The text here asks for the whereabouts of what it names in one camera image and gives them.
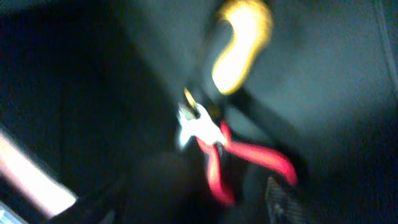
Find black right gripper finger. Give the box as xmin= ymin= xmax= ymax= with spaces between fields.
xmin=265 ymin=176 xmax=311 ymax=224

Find black box with flip lid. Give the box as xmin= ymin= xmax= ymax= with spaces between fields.
xmin=1 ymin=1 xmax=397 ymax=223

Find red handled cutting pliers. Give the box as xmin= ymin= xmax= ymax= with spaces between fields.
xmin=177 ymin=103 xmax=298 ymax=206

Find yellow black handled screwdriver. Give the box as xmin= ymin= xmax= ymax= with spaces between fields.
xmin=183 ymin=0 xmax=274 ymax=113

